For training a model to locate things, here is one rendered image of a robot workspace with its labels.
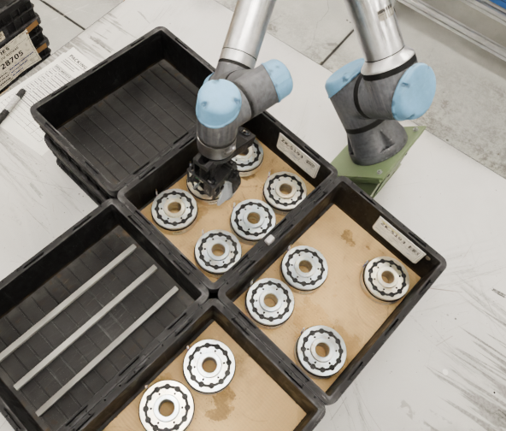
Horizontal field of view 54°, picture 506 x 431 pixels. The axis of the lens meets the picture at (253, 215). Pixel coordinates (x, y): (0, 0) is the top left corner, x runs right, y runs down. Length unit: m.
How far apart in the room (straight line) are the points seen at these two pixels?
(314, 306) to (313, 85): 0.74
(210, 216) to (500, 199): 0.83
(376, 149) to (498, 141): 1.48
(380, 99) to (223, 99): 0.40
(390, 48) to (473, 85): 1.77
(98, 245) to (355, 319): 0.58
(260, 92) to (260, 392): 0.58
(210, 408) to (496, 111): 2.17
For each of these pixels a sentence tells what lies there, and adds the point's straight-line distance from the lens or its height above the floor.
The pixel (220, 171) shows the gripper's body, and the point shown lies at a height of 0.99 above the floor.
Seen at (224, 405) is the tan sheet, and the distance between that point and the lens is 1.03.
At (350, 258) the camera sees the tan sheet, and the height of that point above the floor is 0.83.
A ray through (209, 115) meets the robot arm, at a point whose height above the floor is 1.19.
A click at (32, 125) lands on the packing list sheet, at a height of 0.70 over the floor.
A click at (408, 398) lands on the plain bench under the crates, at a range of 1.25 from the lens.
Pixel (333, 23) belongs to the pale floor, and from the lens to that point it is 2.84.
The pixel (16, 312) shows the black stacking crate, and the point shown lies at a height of 0.83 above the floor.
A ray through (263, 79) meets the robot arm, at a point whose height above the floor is 1.18.
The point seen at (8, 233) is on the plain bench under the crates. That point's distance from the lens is 1.35.
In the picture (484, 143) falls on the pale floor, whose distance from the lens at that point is 2.63.
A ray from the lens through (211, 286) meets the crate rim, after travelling 0.97.
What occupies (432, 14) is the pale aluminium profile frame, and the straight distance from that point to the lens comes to 2.88.
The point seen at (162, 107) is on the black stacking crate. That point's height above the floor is 0.83.
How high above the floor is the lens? 1.86
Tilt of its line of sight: 64 degrees down
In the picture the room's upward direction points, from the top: 12 degrees clockwise
